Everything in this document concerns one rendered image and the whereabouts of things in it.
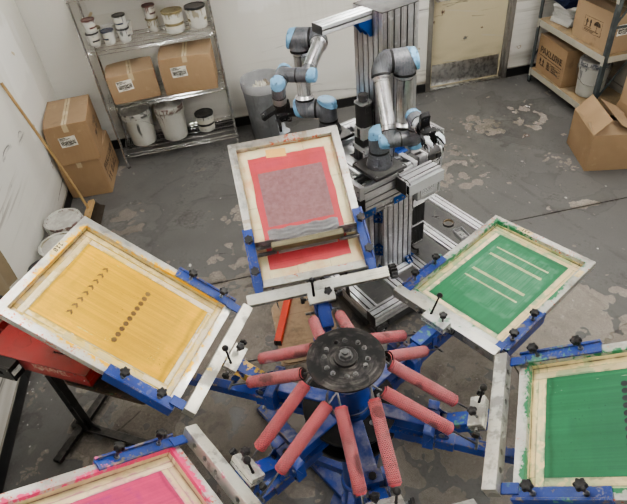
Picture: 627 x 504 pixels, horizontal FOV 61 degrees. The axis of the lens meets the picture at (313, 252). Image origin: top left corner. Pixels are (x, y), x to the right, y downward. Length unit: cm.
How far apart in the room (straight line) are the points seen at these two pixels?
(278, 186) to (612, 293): 262
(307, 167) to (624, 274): 265
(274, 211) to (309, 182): 24
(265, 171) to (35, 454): 227
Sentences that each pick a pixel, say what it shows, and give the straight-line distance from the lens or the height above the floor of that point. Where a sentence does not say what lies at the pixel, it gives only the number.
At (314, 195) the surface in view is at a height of 134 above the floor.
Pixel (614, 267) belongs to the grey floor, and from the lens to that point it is 460.
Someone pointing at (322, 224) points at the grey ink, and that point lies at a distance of 270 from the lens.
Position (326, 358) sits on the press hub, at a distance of 206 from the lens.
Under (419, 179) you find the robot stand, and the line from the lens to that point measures 316.
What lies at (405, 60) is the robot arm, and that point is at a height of 186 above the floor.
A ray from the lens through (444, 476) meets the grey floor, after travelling 329.
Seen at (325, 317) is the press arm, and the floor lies 107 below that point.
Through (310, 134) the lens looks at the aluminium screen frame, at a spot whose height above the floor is 154.
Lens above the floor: 294
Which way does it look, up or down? 41 degrees down
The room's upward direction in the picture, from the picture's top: 7 degrees counter-clockwise
